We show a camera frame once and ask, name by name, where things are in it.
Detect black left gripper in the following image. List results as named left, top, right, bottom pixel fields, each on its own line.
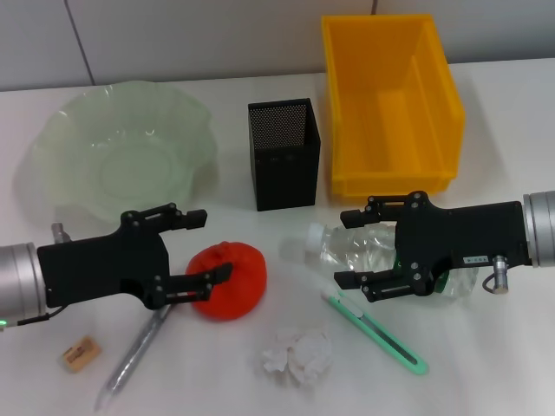
left=36, top=201, right=236, bottom=311

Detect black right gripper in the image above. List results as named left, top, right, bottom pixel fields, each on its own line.
left=333, top=190, right=528, bottom=304

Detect clear water bottle green label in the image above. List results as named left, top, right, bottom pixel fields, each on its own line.
left=303, top=220, right=480, bottom=302

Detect red-orange toy orange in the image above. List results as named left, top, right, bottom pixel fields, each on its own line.
left=185, top=240, right=268, bottom=322

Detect white paper ball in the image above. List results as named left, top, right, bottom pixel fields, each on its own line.
left=258, top=327, right=336, bottom=385

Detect mint green utility knife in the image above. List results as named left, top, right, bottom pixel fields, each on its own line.
left=320, top=289, right=430, bottom=376

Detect silver clear pen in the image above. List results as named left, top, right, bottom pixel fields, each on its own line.
left=94, top=302, right=175, bottom=413

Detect black mesh pen holder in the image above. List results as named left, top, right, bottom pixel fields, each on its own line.
left=247, top=97, right=323, bottom=212

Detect pale green glass fruit plate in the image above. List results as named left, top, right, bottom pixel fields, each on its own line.
left=32, top=79, right=219, bottom=220

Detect tan eraser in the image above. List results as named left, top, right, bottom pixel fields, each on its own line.
left=58, top=335, right=104, bottom=374

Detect yellow plastic bin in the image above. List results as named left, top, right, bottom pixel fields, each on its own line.
left=320, top=13, right=467, bottom=202

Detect left arm cable with plugs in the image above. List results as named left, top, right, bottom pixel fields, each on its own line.
left=16, top=222, right=71, bottom=327

